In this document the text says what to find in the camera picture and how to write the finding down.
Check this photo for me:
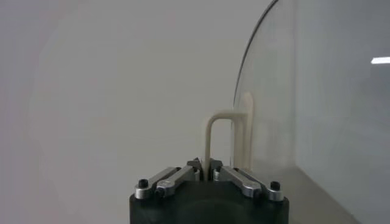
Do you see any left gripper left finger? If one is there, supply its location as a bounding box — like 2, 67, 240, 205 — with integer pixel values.
133, 157, 204, 200

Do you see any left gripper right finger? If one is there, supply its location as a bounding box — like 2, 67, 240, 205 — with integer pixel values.
209, 158, 285, 202

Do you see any glass lid with cream handle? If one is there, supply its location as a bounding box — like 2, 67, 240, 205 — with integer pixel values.
203, 0, 390, 224

